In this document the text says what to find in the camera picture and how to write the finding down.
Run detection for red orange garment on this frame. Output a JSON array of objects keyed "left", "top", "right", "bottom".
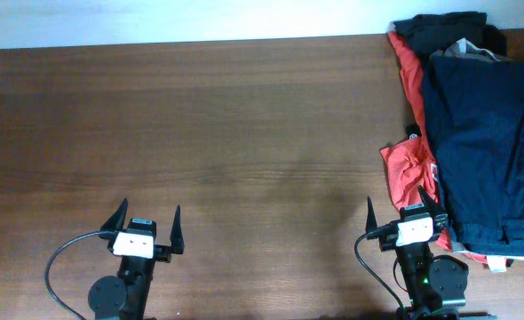
[{"left": 379, "top": 30, "right": 510, "bottom": 273}]

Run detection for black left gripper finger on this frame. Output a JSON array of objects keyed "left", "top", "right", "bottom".
[
  {"left": 170, "top": 205, "right": 185, "bottom": 254},
  {"left": 100, "top": 198, "right": 128, "bottom": 232}
]

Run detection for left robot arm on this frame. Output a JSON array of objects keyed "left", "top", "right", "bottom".
[{"left": 88, "top": 199, "right": 185, "bottom": 320}]

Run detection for black garment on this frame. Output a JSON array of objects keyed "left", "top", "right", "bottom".
[{"left": 393, "top": 12, "right": 507, "bottom": 61}]

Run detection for grey garment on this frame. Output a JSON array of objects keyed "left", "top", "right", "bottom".
[{"left": 432, "top": 38, "right": 514, "bottom": 63}]

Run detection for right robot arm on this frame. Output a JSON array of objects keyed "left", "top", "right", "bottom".
[{"left": 354, "top": 188, "right": 469, "bottom": 319}]

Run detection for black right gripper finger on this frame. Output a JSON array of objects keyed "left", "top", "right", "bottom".
[
  {"left": 418, "top": 186, "right": 447, "bottom": 218},
  {"left": 365, "top": 196, "right": 377, "bottom": 233}
]

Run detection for navy blue shorts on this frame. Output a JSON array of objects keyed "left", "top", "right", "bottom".
[{"left": 422, "top": 56, "right": 524, "bottom": 256}]

